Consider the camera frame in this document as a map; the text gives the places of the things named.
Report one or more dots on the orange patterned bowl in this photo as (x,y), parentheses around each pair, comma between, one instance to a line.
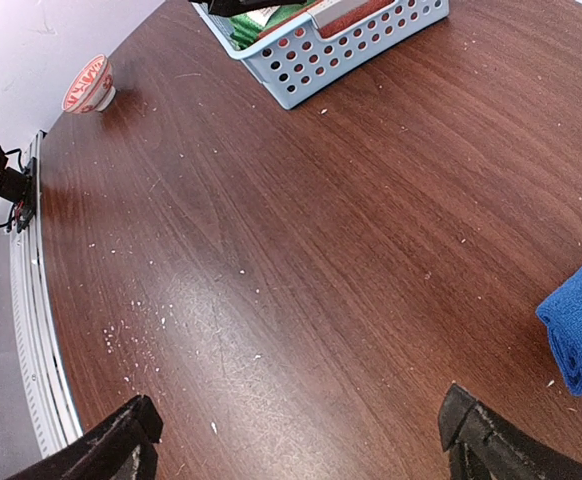
(92,89)

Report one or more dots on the light blue perforated basket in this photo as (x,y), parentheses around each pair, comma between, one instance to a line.
(321,44)

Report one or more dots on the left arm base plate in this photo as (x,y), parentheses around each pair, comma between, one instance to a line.
(24,210)

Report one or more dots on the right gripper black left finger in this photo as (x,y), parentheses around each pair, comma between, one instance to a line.
(122,446)

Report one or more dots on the aluminium front rail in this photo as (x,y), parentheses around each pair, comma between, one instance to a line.
(48,396)

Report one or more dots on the rust brown towel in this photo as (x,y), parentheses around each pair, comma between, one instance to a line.
(356,15)

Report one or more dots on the green towel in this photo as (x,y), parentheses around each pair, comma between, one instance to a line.
(251,26)

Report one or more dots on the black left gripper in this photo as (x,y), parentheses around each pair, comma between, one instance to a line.
(238,7)

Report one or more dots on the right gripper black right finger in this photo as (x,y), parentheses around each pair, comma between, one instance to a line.
(481,444)

